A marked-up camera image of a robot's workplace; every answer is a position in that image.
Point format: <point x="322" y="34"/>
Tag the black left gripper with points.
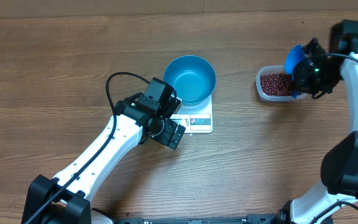
<point x="165" y="138"/>

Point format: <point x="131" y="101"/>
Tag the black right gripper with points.
<point x="302" y="84"/>

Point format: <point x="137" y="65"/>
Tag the blue plastic measuring scoop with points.
<point x="294" y="57"/>

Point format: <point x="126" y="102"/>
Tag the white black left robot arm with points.
<point x="66" y="198"/>

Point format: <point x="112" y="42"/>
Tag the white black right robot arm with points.
<point x="338" y="184"/>

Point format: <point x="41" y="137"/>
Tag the white digital kitchen scale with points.
<point x="196" y="117"/>

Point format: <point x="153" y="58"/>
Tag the blue metal bowl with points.
<point x="192" y="77"/>

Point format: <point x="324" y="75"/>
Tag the red beans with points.
<point x="276" y="84"/>

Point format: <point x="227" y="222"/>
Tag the clear plastic food container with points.
<point x="275" y="99"/>

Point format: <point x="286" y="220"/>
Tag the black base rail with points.
<point x="249" y="219"/>

